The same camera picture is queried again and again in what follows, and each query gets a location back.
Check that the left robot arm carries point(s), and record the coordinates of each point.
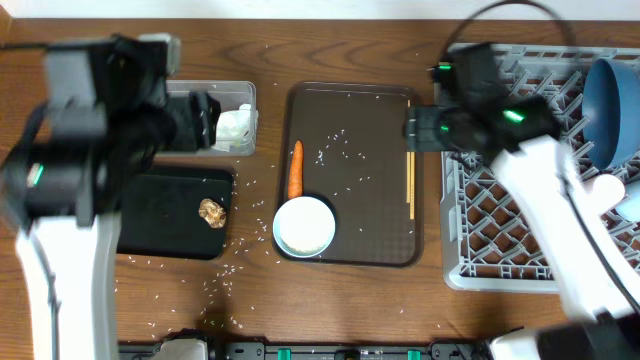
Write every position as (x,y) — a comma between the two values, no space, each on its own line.
(107,115)

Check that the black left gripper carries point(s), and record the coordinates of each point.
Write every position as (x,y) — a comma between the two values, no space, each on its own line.
(198,119)

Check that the light blue cup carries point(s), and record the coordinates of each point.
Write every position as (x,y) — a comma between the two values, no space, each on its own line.
(629,207)

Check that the clear plastic bin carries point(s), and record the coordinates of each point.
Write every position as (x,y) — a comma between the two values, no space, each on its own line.
(231,95)

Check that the brown serving tray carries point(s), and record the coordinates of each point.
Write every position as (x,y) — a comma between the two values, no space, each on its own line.
(355,150)

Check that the wooden chopstick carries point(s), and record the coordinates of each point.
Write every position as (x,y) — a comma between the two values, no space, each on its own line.
(412,185)
(408,176)

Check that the orange carrot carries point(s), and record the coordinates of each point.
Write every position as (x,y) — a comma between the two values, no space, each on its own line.
(295,181)

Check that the white napkin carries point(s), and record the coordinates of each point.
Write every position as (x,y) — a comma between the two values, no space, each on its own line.
(233,129)

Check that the grey dishwasher rack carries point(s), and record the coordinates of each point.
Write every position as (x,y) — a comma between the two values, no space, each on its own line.
(486,243)

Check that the dark blue plate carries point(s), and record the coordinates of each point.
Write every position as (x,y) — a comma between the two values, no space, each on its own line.
(611,105)

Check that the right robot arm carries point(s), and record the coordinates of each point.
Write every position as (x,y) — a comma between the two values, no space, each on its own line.
(520,141)

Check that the brown food piece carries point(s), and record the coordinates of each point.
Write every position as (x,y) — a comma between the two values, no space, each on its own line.
(213,213)

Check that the light blue rice bowl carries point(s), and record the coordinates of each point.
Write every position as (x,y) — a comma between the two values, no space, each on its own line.
(303,227)

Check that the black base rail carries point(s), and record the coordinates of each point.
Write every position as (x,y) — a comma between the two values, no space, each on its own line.
(214,348)

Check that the pink cup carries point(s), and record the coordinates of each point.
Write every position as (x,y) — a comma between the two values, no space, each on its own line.
(604,192)

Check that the black plastic tray bin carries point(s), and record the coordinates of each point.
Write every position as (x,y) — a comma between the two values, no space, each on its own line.
(161,213)

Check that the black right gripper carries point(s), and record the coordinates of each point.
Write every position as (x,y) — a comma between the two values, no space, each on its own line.
(424,128)

